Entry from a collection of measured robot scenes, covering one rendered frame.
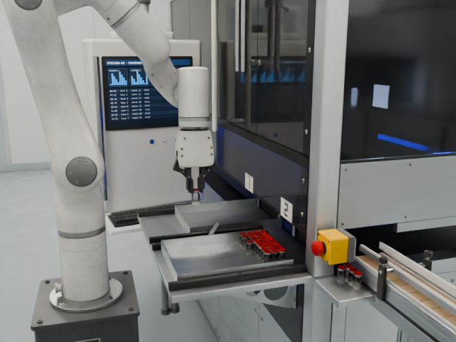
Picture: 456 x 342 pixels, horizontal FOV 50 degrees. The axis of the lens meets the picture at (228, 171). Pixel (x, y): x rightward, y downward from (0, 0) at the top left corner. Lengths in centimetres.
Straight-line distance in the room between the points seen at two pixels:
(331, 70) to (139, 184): 120
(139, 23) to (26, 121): 559
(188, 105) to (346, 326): 79
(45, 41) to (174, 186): 125
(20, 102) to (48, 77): 555
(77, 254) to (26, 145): 557
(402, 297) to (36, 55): 101
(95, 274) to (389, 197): 83
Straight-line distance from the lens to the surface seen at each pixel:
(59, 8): 128
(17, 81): 672
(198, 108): 127
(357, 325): 156
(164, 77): 135
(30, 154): 683
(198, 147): 129
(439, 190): 155
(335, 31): 128
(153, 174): 222
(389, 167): 142
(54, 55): 119
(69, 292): 134
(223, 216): 187
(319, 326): 149
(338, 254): 130
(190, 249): 157
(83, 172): 116
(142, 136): 217
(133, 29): 123
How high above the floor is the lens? 149
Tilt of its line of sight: 14 degrees down
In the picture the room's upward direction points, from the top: straight up
